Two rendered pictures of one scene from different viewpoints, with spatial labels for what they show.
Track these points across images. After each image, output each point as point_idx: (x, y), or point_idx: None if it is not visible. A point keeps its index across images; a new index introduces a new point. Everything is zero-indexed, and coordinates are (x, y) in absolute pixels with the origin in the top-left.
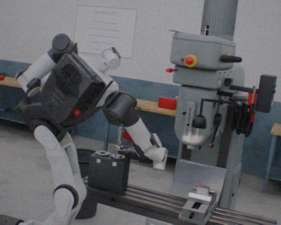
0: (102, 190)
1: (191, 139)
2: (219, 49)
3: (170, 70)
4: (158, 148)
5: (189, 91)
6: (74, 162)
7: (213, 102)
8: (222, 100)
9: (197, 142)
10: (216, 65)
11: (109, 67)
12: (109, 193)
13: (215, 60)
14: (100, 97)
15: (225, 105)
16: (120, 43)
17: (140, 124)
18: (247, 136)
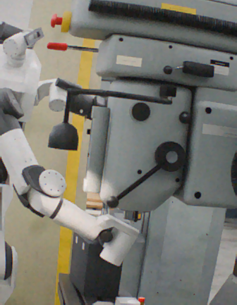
0: (66, 286)
1: (96, 189)
2: None
3: (51, 46)
4: (54, 200)
5: (110, 89)
6: (1, 215)
7: (129, 107)
8: (183, 112)
9: (105, 196)
10: (85, 19)
11: (6, 53)
12: (65, 290)
13: (82, 11)
14: None
15: (226, 136)
16: None
17: (5, 141)
18: None
